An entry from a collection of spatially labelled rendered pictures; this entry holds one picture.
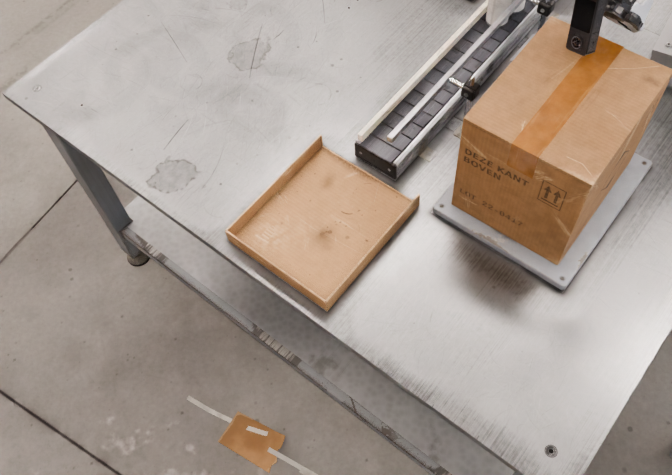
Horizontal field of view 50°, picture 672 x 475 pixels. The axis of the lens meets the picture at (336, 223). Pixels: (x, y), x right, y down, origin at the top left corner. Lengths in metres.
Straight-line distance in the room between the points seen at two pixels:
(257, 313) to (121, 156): 0.65
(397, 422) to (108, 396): 0.90
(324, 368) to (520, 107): 0.99
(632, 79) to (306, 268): 0.68
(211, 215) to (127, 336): 0.95
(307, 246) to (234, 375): 0.89
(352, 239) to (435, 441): 0.68
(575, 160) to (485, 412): 0.46
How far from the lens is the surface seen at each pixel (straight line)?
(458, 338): 1.34
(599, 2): 1.28
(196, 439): 2.20
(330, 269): 1.40
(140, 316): 2.39
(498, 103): 1.27
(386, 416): 1.92
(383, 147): 1.50
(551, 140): 1.23
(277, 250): 1.43
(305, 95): 1.67
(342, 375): 1.96
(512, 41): 1.74
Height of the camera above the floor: 2.07
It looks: 58 degrees down
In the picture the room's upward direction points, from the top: 7 degrees counter-clockwise
